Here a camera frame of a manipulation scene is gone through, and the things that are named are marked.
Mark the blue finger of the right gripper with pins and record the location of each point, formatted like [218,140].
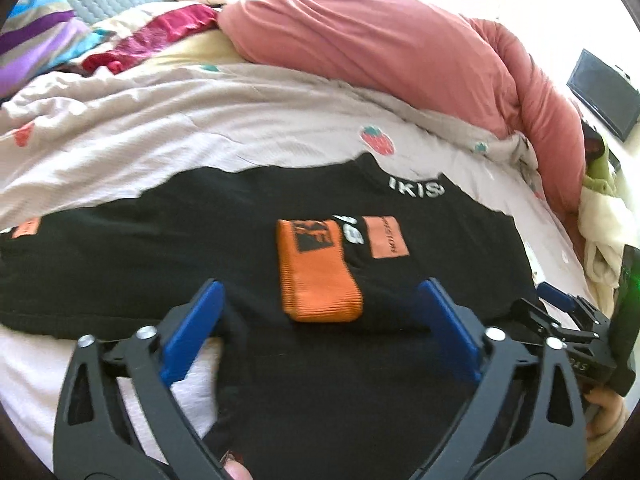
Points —
[566,302]
[543,325]

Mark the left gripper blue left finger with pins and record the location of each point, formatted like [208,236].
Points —
[94,437]

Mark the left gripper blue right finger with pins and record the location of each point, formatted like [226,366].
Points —
[524,419]

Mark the black IKISS sweater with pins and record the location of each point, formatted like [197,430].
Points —
[328,370]

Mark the right hand thumb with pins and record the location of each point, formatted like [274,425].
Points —
[609,407]

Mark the left hand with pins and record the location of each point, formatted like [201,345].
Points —
[235,469]

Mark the beige fuzzy right sleeve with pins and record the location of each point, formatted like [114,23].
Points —
[607,434]

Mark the cream fleece blanket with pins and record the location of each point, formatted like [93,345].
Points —
[606,225]

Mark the green garment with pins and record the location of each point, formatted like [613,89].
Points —
[599,177]

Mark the dark black garment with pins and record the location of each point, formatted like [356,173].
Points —
[593,143]

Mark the black monitor screen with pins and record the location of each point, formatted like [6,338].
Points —
[606,92]

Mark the salmon pink duvet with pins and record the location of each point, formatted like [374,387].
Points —
[432,59]

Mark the pink strawberry print bedsheet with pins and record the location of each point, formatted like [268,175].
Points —
[69,141]

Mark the striped purple blue pillow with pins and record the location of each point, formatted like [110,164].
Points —
[40,35]

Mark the magenta red garment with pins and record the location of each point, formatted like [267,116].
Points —
[161,32]

